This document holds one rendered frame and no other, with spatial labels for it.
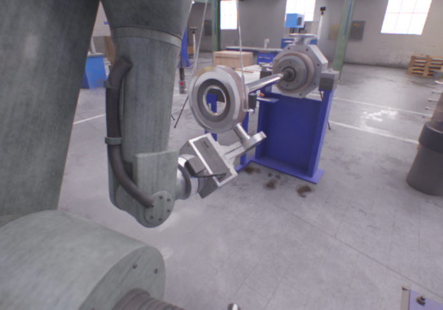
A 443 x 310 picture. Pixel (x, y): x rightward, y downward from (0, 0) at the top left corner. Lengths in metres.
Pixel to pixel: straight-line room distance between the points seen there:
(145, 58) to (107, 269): 0.49
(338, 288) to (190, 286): 0.94
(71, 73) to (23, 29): 0.13
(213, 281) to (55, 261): 1.36
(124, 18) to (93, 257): 0.52
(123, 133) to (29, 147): 0.22
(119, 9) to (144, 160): 0.38
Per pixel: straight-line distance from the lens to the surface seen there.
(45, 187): 0.69
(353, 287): 1.88
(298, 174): 2.67
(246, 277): 1.73
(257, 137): 1.18
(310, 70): 2.22
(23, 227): 0.50
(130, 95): 0.67
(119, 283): 0.43
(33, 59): 0.64
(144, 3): 0.62
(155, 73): 0.66
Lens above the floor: 1.45
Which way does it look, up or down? 27 degrees down
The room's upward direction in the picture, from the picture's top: straight up
